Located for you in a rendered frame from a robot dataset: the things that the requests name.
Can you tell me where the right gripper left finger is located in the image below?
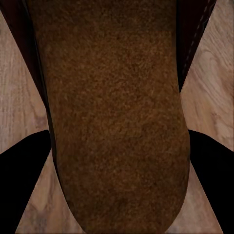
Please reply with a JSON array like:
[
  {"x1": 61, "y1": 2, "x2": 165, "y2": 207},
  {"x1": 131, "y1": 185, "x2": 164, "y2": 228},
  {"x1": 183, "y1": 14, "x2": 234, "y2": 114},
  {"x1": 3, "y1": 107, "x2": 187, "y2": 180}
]
[{"x1": 0, "y1": 130, "x2": 52, "y2": 234}]

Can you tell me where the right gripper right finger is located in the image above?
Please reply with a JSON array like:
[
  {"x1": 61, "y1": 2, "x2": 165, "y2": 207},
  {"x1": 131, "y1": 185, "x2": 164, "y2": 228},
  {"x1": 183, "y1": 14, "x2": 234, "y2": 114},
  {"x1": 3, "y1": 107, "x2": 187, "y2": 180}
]
[{"x1": 188, "y1": 130, "x2": 234, "y2": 234}]

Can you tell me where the sandal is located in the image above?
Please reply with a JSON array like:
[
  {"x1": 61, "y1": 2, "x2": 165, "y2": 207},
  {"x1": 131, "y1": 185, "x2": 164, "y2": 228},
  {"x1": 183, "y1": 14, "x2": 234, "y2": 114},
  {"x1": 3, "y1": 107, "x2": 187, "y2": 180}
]
[{"x1": 0, "y1": 0, "x2": 217, "y2": 234}]

